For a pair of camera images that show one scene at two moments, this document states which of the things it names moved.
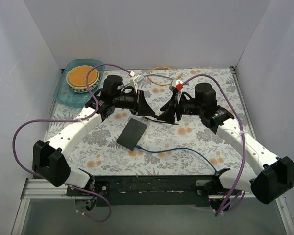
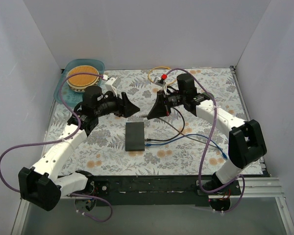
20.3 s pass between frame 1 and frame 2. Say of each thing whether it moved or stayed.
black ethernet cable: moved
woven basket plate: stayed
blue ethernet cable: moved
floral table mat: stayed
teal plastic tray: stayed
